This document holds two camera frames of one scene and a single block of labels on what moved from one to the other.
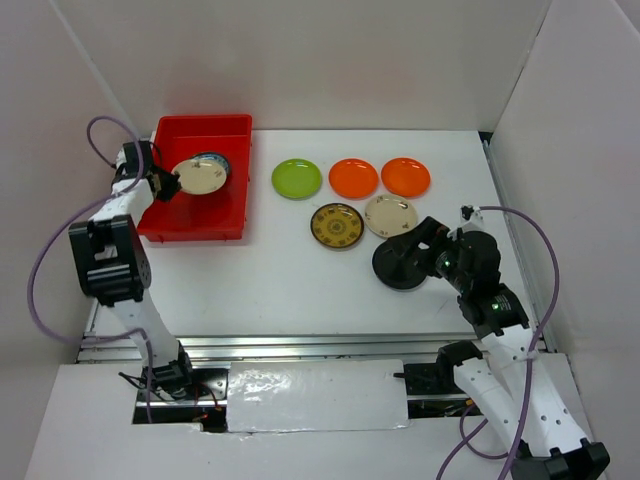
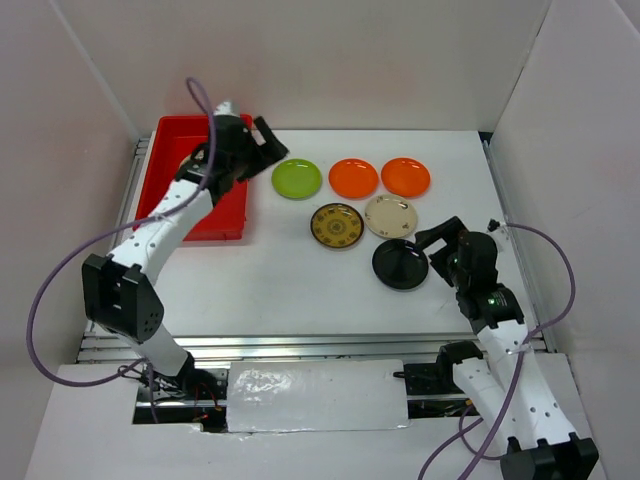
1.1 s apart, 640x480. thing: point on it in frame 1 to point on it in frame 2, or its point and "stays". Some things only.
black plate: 393,263 stays
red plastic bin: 186,217 stays
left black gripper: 172,186 to 276,152
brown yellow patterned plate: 337,225 stays
